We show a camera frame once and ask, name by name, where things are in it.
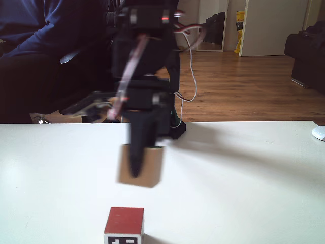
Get pale flat ribbon cable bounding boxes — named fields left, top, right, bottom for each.
left=106, top=34, right=148, bottom=121

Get white rounded device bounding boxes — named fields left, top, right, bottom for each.
left=311, top=125, right=325, bottom=141

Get person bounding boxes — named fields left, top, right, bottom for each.
left=0, top=0, right=120, bottom=124

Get yellow bag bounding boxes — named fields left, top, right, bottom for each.
left=233, top=10, right=246, bottom=53

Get leaning wall mirror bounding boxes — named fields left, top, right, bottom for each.
left=198, top=0, right=229, bottom=53

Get black sofa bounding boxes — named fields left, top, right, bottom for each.
left=284, top=20, right=325, bottom=96

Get wooden cube with green face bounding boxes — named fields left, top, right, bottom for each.
left=116, top=143, right=165, bottom=188

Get white cabinet panel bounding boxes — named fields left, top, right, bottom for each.
left=238, top=0, right=309, bottom=57

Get marker cube red blue faces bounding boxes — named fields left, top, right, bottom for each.
left=103, top=207, right=145, bottom=244

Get red white servo cable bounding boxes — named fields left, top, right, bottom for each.
left=173, top=24, right=198, bottom=102

